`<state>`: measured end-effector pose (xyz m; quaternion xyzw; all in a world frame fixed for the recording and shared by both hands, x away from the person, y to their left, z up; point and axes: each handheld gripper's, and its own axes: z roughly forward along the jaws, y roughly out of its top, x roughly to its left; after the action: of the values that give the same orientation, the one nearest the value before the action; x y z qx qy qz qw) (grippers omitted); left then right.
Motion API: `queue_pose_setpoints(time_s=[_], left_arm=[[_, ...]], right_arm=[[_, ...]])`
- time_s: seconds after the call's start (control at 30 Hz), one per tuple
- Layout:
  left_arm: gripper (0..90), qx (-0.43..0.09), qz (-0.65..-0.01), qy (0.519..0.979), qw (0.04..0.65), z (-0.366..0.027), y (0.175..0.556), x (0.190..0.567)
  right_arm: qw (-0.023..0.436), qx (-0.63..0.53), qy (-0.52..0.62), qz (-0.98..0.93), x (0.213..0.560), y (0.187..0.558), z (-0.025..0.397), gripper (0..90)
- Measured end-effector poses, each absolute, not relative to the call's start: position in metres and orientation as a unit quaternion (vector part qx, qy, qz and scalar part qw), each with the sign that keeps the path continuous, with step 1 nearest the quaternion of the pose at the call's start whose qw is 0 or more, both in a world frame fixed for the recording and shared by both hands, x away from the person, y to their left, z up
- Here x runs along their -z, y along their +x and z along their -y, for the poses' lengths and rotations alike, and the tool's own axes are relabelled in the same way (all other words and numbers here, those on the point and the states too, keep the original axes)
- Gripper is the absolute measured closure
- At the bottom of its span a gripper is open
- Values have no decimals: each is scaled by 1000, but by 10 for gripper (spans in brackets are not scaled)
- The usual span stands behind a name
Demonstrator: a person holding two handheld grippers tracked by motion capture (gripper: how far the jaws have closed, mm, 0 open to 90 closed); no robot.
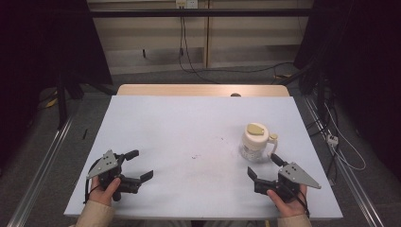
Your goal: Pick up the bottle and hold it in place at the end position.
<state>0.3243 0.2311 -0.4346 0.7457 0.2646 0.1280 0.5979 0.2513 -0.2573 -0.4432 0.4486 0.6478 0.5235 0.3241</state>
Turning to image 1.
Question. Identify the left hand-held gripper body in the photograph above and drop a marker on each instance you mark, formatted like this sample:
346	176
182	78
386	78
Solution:
104	164

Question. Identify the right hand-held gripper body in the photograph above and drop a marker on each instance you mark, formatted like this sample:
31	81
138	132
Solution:
296	176

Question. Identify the clear pitcher with cream lid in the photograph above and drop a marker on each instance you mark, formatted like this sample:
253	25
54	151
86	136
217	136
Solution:
254	142

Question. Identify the person's left hand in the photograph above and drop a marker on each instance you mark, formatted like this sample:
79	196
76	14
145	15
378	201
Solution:
102	194

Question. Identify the person's right hand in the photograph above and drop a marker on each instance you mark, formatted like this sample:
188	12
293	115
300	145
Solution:
288	206

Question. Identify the white power strip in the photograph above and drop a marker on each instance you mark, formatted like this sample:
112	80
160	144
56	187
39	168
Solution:
332	139

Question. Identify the white table mat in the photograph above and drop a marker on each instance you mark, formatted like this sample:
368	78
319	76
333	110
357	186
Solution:
189	132

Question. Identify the black metal stand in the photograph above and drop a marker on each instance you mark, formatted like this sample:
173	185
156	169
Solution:
62	104

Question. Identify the dark round table plug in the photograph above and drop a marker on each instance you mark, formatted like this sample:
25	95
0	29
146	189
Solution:
235	94

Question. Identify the yellow floor tape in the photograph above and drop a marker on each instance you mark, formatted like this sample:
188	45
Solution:
52	102

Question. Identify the black curtain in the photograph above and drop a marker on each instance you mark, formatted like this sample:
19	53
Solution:
38	47
362	63

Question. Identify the black horizontal metal bar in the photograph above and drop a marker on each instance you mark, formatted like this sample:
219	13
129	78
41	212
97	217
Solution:
201	13

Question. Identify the aluminium floor rail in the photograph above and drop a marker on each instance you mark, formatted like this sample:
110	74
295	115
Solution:
41	170
350	176

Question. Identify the small black wall fitting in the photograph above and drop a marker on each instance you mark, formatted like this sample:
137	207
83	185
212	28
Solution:
144	53

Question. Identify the white wall socket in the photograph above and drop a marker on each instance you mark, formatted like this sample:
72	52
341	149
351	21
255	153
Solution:
186	3

